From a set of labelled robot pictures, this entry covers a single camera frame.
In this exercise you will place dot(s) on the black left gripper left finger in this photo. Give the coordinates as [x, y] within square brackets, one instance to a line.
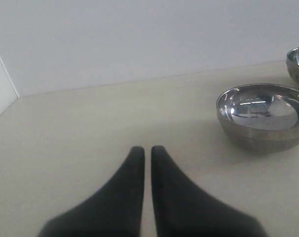
[115, 210]

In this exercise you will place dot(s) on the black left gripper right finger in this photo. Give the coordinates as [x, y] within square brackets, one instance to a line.
[182, 209]

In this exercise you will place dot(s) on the smooth steel bowl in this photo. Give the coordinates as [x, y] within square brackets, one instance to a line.
[261, 117]

